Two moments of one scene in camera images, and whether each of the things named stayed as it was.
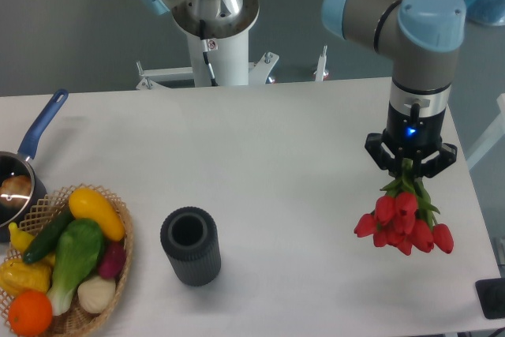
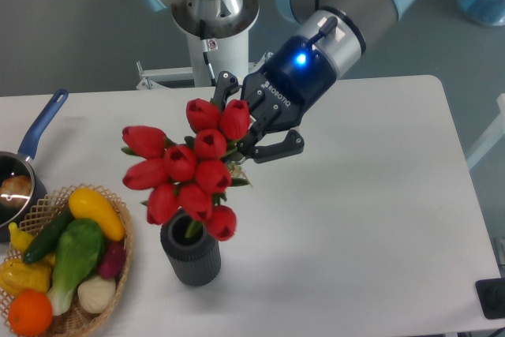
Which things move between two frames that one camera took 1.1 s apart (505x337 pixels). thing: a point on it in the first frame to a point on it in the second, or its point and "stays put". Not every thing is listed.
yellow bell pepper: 17,277 stays put
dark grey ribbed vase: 189,236 stays put
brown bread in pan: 16,188 stays put
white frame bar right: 496,132 stays put
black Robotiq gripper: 413,135 to 296,77
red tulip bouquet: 405,218 to 189,175
